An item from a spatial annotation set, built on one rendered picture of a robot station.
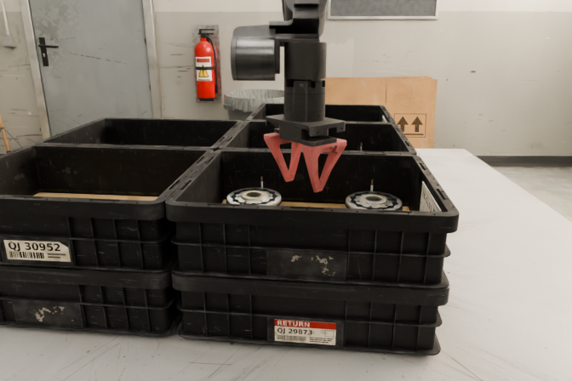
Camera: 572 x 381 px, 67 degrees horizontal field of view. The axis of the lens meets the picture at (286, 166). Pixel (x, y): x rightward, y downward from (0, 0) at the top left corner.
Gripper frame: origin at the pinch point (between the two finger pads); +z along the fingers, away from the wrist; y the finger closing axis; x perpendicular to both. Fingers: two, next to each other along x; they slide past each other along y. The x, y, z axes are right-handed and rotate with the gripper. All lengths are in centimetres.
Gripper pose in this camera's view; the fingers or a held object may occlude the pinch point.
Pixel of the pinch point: (303, 180)
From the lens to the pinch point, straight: 63.3
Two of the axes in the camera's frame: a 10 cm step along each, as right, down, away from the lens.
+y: 6.4, 2.1, -7.4
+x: 7.7, -1.7, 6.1
